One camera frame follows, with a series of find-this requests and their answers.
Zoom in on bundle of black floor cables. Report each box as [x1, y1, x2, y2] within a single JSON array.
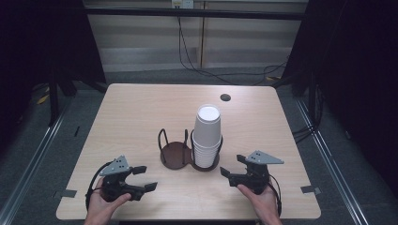
[[291, 82, 321, 145]]

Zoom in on yellow floor tape piece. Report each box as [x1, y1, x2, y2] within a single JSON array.
[[36, 93, 51, 106]]

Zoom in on black metal stand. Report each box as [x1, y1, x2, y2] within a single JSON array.
[[47, 69, 61, 128]]

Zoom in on stack of white paper cups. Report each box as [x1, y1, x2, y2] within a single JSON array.
[[191, 103, 223, 169]]

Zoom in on grey tape strip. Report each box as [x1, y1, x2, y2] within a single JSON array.
[[52, 188, 78, 200], [299, 185, 322, 195]]

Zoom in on black horizontal metal bar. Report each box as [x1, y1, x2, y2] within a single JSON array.
[[84, 7, 310, 22]]

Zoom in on left hand-held gripper black cable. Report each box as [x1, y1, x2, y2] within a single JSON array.
[[84, 160, 115, 211]]

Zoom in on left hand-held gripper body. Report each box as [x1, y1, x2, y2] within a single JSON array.
[[99, 155, 147, 203]]

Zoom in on person's right hand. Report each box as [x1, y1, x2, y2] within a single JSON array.
[[237, 182, 282, 220]]

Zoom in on brown double cup holder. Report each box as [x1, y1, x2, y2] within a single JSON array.
[[157, 127, 224, 173]]

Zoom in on hand-held gripper black cable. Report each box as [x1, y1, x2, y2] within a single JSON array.
[[84, 160, 115, 211], [267, 173, 283, 218]]

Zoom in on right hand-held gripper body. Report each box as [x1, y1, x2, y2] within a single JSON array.
[[243, 150, 285, 195]]

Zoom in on person's left hand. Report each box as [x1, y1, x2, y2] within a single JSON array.
[[84, 177, 132, 220]]

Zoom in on right hand-held gripper black cable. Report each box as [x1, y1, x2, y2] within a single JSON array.
[[267, 173, 283, 218]]

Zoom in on long black wall cable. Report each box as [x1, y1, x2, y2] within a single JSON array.
[[176, 16, 289, 86]]

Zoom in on metal floor rail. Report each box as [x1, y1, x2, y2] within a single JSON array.
[[294, 97, 371, 225], [0, 99, 73, 225]]

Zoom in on black curtain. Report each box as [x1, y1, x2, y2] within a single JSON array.
[[0, 0, 108, 151], [280, 0, 398, 201]]

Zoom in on white wall power outlet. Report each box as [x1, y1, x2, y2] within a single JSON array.
[[171, 0, 195, 9]]

